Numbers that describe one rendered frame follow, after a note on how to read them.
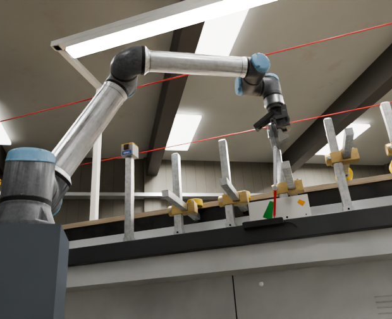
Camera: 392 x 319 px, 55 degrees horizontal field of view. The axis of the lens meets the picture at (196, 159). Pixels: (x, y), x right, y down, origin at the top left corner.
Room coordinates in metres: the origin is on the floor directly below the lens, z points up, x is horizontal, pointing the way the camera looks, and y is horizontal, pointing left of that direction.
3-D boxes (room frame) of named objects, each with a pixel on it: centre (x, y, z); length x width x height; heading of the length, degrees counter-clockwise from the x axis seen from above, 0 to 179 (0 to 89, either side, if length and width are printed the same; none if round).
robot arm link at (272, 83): (1.51, -0.38, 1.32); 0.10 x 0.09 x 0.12; 104
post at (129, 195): (1.81, 0.35, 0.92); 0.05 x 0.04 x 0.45; 74
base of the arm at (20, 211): (1.11, 0.54, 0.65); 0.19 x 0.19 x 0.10
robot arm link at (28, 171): (1.12, 0.54, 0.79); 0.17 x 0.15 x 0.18; 14
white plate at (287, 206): (1.58, -0.34, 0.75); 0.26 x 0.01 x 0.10; 74
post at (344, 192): (1.53, -0.62, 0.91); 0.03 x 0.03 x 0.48; 74
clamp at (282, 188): (1.59, -0.40, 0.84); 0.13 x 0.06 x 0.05; 74
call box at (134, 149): (1.81, 0.35, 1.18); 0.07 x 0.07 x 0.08; 74
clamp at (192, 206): (1.73, 0.08, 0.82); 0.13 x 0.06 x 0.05; 74
